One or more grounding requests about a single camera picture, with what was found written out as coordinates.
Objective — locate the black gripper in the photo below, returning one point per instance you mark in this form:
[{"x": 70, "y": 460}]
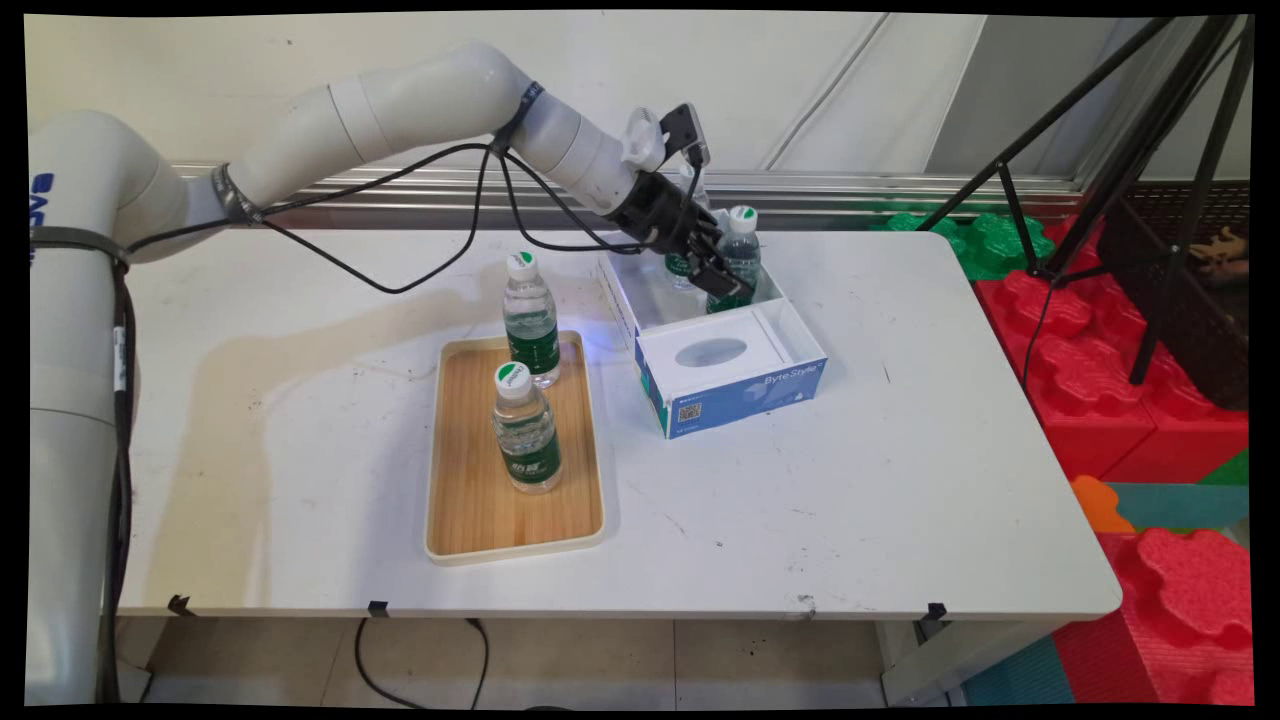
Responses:
[{"x": 660, "y": 210}]

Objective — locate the green label water bottle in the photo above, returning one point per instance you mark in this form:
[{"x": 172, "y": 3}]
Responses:
[
  {"x": 742, "y": 250},
  {"x": 678, "y": 268},
  {"x": 527, "y": 440},
  {"x": 532, "y": 330}
]

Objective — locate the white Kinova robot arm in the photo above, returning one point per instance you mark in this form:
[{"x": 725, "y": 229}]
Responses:
[{"x": 420, "y": 100}]

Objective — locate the white blue cardboard box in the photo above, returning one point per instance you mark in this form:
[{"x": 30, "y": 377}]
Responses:
[{"x": 740, "y": 395}]

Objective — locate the green foam block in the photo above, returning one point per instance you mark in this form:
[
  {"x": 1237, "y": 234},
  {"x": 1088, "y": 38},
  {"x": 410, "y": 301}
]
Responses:
[{"x": 985, "y": 245}]

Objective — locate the bamboo wooden tray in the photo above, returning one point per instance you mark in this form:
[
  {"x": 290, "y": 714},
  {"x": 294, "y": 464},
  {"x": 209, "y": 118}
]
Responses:
[{"x": 480, "y": 500}]

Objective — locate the red foam block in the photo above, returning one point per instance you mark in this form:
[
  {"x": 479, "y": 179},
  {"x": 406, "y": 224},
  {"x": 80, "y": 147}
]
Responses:
[
  {"x": 1080, "y": 380},
  {"x": 1190, "y": 600}
]

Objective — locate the orange foam piece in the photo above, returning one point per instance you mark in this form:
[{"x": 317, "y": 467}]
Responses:
[{"x": 1095, "y": 505}]

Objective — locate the black tripod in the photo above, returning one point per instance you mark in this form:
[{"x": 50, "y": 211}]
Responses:
[{"x": 1150, "y": 120}]

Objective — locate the white table leg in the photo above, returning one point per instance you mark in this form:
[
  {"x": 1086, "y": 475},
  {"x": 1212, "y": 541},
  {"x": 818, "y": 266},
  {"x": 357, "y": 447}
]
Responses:
[{"x": 940, "y": 665}]

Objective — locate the dark mesh crate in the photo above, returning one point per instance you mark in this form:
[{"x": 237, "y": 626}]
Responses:
[{"x": 1200, "y": 330}]

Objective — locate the brown toy figure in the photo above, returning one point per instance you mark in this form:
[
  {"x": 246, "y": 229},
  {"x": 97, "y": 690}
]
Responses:
[{"x": 1222, "y": 250}]

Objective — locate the teal foam floor mat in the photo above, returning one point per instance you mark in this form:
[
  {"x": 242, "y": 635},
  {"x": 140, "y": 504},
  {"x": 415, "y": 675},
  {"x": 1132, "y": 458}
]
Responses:
[
  {"x": 1180, "y": 505},
  {"x": 1010, "y": 680}
]

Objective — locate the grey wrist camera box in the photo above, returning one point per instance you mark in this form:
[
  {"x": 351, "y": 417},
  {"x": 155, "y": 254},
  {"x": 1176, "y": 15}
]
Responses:
[{"x": 685, "y": 128}]

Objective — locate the aluminium wall rail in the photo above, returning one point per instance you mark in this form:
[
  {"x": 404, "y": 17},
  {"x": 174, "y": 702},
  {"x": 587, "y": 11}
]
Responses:
[{"x": 850, "y": 190}]

